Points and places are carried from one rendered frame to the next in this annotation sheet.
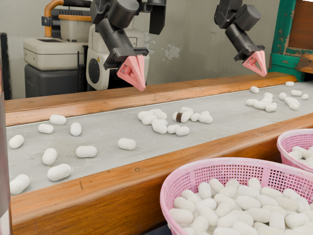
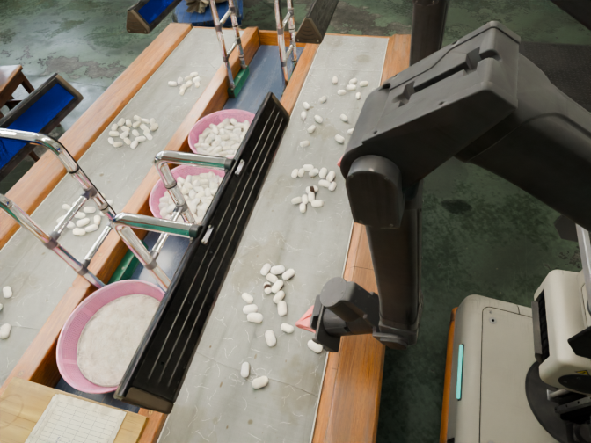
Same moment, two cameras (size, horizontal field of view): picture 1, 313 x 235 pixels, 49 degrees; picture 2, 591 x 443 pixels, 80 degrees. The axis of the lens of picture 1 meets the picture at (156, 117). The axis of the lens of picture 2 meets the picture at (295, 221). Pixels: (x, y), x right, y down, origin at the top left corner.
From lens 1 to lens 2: 1.53 m
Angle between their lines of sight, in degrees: 105
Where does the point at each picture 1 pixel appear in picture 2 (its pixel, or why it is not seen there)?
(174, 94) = (357, 230)
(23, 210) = (286, 96)
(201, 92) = (349, 266)
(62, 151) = (324, 128)
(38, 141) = (343, 127)
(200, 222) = (244, 126)
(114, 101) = not seen: hidden behind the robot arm
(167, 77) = not seen: outside the picture
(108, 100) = not seen: hidden behind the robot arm
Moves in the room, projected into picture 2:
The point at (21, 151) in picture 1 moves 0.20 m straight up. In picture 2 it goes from (336, 119) to (338, 67)
